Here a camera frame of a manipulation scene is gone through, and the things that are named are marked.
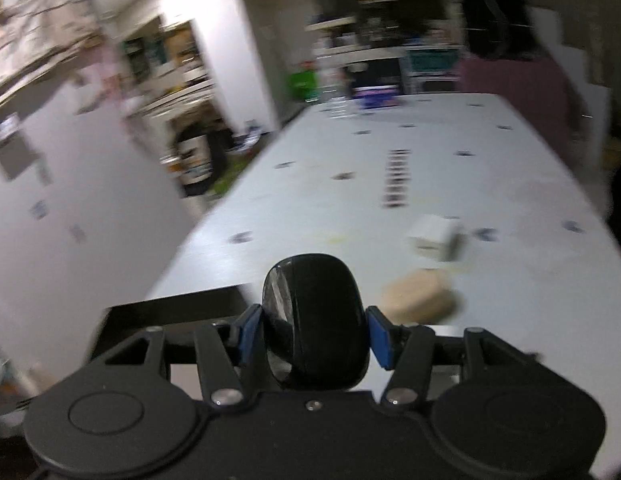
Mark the black cardboard box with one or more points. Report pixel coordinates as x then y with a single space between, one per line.
190 310

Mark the grey wall box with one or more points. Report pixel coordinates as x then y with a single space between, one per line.
15 152

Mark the black computer mouse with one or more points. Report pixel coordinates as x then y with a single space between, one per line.
315 320

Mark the blue white wall sticker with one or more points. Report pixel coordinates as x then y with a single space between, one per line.
38 209

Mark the green plastic bag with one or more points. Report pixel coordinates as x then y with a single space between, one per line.
303 85

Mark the pink chair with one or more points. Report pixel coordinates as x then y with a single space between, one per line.
515 100

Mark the white heart-print tablecloth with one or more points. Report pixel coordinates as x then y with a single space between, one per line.
340 185

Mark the blue tissue pack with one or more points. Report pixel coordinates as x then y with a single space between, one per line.
375 96

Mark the beige oval case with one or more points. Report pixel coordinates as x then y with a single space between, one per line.
418 297

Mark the white cube charger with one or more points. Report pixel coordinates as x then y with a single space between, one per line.
430 235

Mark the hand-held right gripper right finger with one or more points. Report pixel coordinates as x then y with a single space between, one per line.
379 335

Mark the black stool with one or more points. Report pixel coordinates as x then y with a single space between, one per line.
200 155

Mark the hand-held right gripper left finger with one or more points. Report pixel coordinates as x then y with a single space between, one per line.
250 332

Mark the teal licence plate sign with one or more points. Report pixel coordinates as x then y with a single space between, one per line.
433 62

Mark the clear water bottle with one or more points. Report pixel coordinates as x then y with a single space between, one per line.
336 92

